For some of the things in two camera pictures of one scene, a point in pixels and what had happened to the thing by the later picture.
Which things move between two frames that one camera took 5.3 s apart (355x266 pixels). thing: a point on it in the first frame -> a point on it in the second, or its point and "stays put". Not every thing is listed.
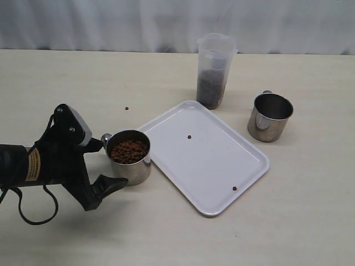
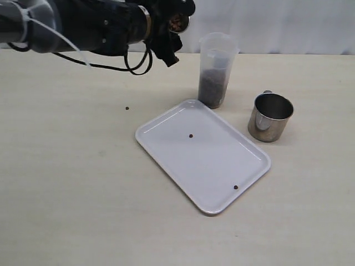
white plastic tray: x=207 y=162 stays put
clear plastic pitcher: x=216 y=52 stays put
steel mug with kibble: x=128 y=152 -> x=179 y=23
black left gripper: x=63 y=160 -> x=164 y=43
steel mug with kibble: x=269 y=116 stays put
